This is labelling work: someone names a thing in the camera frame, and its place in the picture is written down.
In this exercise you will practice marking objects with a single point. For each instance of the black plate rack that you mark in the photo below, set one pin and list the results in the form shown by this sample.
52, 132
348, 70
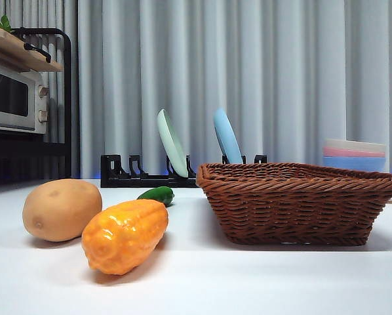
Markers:
117, 178

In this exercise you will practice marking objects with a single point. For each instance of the orange-yellow corn cob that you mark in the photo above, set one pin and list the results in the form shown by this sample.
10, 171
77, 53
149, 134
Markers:
124, 236

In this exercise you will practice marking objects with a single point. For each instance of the silver toaster oven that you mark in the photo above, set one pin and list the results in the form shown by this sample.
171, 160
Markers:
9, 98

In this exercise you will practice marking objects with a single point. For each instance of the pink bowl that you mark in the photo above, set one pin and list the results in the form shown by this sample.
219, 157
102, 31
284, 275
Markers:
350, 153

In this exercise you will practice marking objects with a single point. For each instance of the black metal shelf frame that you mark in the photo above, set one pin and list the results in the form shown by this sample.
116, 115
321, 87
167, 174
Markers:
67, 98

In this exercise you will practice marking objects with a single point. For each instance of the green cucumber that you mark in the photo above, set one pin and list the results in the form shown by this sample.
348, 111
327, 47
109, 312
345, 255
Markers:
158, 194

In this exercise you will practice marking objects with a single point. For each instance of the brown wicker basket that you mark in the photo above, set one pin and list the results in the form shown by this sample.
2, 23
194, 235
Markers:
281, 210

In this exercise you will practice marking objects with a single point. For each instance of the pale green plate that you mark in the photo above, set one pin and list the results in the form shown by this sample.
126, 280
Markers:
171, 144

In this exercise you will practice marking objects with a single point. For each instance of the white bowl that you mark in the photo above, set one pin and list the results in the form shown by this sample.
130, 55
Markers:
353, 144

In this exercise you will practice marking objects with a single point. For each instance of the light blue plate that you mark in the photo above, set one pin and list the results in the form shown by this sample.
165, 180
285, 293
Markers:
227, 138

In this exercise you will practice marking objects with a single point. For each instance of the grey pleated curtain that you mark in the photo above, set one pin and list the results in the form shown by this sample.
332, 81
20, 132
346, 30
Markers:
248, 65

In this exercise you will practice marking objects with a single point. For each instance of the green leaf sprig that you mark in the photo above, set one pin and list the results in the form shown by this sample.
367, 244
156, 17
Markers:
4, 23

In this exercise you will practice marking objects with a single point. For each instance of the wooden cutting board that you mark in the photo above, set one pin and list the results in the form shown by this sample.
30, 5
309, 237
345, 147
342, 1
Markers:
25, 54

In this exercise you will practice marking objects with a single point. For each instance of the brown potato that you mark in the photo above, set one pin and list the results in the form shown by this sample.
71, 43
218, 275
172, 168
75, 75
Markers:
58, 210

